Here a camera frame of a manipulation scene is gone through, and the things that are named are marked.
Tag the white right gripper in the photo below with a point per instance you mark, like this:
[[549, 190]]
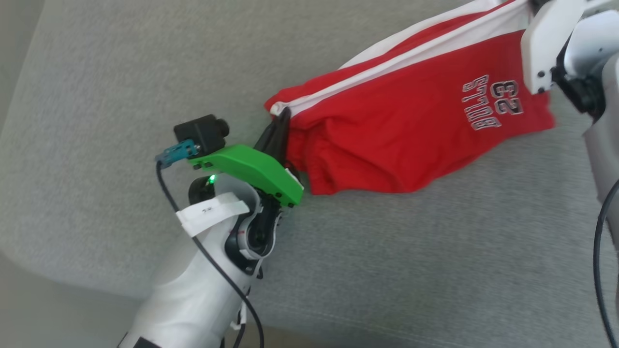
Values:
[[546, 43]]

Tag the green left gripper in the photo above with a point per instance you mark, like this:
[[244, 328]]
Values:
[[251, 166]]

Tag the red and white sports shorts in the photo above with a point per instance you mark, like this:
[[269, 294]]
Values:
[[401, 125]]

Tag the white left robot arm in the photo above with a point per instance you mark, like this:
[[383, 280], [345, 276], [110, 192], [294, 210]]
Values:
[[193, 290]]

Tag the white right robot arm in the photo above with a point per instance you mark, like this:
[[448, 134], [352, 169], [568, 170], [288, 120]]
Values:
[[595, 43]]

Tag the white paper label band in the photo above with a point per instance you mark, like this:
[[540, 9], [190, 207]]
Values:
[[213, 212]]

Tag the grey fabric sofa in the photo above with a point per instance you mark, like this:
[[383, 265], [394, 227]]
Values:
[[387, 266]]

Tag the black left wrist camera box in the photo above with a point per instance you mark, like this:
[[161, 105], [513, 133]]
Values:
[[200, 130]]

